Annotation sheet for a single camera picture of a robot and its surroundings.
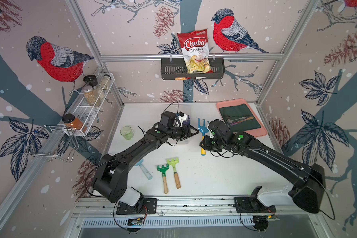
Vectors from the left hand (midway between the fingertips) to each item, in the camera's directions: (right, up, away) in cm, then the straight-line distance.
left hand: (198, 131), depth 77 cm
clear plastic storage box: (-4, +13, +34) cm, 36 cm away
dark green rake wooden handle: (-20, -24, +9) cm, 32 cm away
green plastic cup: (-47, -4, +23) cm, 52 cm away
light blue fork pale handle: (-28, -26, +7) cm, 39 cm away
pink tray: (+43, -4, +30) cm, 53 cm away
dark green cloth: (+34, +6, +34) cm, 49 cm away
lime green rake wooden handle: (-14, -21, +11) cm, 28 cm away
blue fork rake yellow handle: (+3, 0, +1) cm, 3 cm away
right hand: (+1, -7, -1) cm, 7 cm away
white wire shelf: (-59, +9, -2) cm, 59 cm away
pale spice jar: (-55, +29, +10) cm, 63 cm away
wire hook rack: (-62, -3, -13) cm, 64 cm away
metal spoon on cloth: (+27, +4, +30) cm, 41 cm away
